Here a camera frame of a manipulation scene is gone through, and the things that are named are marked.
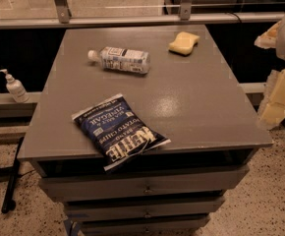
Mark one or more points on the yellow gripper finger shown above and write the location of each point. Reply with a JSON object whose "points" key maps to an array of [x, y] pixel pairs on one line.
{"points": [[271, 111], [268, 39]]}

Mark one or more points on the clear plastic water bottle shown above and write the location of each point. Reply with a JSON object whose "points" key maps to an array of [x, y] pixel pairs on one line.
{"points": [[121, 59]]}

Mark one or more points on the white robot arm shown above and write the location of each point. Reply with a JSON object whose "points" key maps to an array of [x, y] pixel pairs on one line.
{"points": [[280, 42]]}

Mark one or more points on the white pump dispenser bottle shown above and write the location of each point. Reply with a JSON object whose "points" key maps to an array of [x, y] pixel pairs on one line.
{"points": [[15, 87]]}

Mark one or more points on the yellow sponge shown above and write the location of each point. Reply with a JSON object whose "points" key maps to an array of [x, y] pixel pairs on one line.
{"points": [[184, 43]]}

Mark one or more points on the grey drawer cabinet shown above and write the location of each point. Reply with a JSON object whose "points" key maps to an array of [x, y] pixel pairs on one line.
{"points": [[194, 101]]}

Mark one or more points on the blue potato chips bag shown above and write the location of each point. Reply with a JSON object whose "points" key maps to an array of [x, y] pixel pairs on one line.
{"points": [[116, 131]]}

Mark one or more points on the black floor stand leg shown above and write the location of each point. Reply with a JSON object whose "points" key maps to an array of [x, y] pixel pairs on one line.
{"points": [[8, 203]]}

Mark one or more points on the grey metal window rail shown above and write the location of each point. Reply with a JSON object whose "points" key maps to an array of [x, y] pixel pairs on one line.
{"points": [[50, 14]]}

